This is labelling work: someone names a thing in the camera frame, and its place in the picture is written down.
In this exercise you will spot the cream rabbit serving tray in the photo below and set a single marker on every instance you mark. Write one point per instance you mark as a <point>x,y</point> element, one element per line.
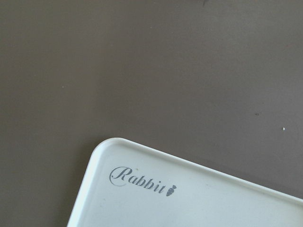
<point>127,184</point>

